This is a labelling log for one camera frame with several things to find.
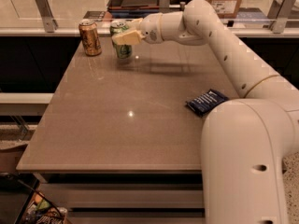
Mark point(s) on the right metal glass bracket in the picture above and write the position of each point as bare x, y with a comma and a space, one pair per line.
278, 25

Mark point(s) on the grey table drawer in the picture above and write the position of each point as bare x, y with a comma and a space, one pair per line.
124, 196

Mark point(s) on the snack bag bin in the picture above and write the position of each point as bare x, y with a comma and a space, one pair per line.
40, 210

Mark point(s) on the middle metal glass bracket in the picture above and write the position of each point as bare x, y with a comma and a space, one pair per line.
164, 5

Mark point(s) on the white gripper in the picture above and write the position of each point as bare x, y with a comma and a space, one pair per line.
150, 29

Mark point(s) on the blue snack packet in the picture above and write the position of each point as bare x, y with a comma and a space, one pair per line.
206, 102

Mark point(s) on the orange soda can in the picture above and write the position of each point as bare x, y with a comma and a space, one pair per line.
90, 38

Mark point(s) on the left metal glass bracket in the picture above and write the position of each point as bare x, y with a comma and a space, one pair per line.
49, 23

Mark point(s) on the green soda can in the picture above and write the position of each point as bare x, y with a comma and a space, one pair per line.
117, 27

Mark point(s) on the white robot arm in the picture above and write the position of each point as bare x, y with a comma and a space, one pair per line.
243, 140

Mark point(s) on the metal glass bracket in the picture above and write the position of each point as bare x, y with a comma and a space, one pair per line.
278, 25
49, 23
164, 5

